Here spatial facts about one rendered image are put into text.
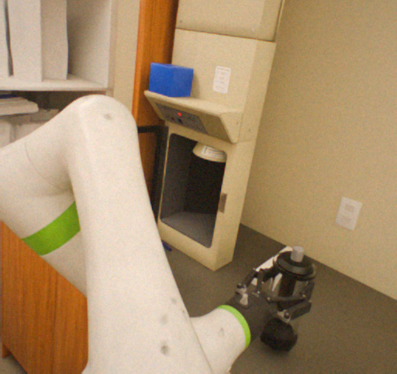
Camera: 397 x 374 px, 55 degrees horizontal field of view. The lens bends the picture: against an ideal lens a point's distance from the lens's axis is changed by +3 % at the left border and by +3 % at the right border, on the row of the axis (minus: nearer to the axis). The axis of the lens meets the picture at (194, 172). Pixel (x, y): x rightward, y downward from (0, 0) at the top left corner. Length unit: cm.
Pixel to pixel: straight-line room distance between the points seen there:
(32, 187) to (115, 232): 23
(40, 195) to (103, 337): 31
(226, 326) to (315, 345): 49
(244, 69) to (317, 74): 43
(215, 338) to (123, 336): 35
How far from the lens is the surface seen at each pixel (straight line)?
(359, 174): 149
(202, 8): 127
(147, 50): 133
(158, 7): 135
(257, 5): 116
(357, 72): 147
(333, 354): 122
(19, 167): 65
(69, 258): 70
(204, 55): 125
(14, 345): 224
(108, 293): 43
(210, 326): 74
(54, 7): 230
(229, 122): 111
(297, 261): 99
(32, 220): 67
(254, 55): 114
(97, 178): 52
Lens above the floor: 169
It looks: 19 degrees down
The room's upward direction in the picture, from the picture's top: 9 degrees clockwise
